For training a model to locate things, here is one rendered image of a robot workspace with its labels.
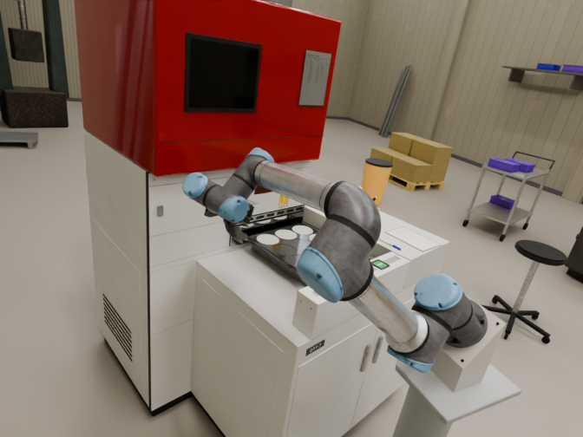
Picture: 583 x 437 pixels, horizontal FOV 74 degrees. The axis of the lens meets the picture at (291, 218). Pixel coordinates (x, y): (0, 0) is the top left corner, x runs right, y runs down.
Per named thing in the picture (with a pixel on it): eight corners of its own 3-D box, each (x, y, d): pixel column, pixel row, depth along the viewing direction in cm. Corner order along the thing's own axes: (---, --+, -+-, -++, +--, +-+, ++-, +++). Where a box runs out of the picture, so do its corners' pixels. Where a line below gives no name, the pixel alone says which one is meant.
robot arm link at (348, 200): (393, 181, 77) (245, 138, 109) (364, 225, 75) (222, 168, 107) (407, 212, 85) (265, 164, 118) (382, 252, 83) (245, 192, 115)
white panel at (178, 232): (147, 270, 150) (145, 171, 134) (298, 230, 204) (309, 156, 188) (150, 274, 148) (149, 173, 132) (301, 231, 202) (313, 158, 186)
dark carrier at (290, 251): (247, 238, 171) (247, 236, 171) (302, 223, 194) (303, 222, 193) (300, 273, 149) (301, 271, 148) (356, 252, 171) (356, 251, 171)
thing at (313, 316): (291, 324, 131) (297, 290, 126) (383, 279, 168) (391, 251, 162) (311, 340, 125) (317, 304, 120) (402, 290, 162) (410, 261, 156)
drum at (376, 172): (351, 197, 527) (360, 157, 506) (373, 196, 542) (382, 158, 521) (366, 206, 498) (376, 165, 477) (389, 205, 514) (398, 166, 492)
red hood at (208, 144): (82, 128, 178) (71, -21, 155) (230, 126, 232) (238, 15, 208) (155, 178, 129) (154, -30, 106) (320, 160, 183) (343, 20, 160)
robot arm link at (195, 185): (193, 200, 104) (174, 189, 109) (216, 214, 114) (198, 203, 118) (209, 176, 105) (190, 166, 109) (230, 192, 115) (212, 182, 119)
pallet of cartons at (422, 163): (404, 191, 586) (415, 147, 560) (363, 168, 681) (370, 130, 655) (445, 191, 621) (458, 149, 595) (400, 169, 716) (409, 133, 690)
